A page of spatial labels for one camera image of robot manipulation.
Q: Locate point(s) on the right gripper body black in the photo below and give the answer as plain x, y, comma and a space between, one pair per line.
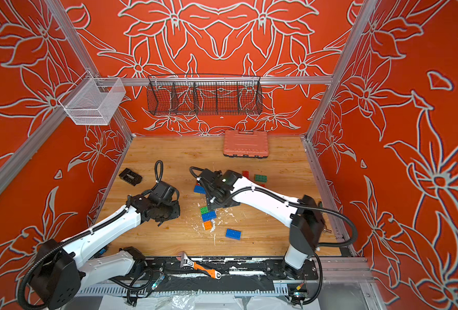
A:
217, 199

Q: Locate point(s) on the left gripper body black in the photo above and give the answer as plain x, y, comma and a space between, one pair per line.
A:
169, 210

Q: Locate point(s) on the blue lego brick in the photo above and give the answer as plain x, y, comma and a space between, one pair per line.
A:
207, 217
199, 189
233, 234

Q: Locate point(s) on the blue lego brick front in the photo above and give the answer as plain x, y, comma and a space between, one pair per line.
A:
233, 234

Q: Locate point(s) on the dark green lego brick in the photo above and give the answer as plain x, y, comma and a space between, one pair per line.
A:
259, 178

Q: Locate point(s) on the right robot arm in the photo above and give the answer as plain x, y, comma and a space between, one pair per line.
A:
302, 216

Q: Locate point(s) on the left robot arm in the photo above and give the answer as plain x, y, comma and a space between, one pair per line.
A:
61, 269

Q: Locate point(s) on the orange lego brick front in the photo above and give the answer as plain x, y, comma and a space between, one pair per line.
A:
208, 225

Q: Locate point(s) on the small black box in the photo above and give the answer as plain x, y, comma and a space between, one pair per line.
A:
130, 177

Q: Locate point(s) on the red plastic tool case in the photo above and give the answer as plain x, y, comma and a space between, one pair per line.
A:
246, 144

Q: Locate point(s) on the clear plastic bin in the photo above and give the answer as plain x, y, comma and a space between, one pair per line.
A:
88, 103

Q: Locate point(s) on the orange handled adjustable wrench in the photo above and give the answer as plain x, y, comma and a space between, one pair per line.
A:
186, 262

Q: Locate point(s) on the black wire basket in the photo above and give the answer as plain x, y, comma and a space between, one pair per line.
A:
205, 95

